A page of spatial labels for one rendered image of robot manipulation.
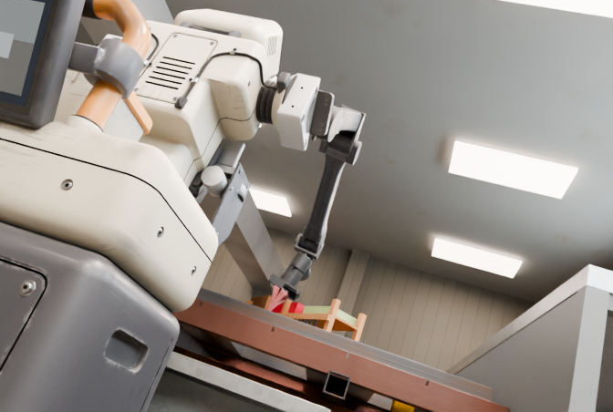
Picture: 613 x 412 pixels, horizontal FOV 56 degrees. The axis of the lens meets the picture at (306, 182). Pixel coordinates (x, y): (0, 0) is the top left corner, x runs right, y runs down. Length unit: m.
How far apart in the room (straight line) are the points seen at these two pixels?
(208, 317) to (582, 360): 0.78
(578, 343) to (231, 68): 0.77
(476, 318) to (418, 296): 0.97
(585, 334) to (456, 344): 8.63
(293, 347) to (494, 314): 8.67
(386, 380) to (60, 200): 0.92
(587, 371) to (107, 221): 0.81
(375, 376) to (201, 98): 0.71
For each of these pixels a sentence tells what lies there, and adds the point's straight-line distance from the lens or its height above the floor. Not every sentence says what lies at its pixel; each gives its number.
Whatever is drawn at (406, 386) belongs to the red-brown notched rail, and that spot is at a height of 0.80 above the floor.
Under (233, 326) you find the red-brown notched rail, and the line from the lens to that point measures 1.38.
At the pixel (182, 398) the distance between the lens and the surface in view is 1.33.
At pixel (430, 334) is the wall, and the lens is 9.71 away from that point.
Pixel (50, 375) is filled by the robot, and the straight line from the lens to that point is 0.56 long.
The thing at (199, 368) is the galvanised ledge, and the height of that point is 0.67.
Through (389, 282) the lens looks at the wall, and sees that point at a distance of 9.92.
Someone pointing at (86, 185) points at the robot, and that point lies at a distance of 0.60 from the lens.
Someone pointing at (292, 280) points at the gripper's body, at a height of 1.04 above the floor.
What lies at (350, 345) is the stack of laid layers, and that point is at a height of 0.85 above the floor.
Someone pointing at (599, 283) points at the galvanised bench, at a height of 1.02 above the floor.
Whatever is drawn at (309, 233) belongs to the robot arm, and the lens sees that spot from 1.81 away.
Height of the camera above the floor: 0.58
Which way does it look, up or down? 24 degrees up
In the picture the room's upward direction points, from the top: 21 degrees clockwise
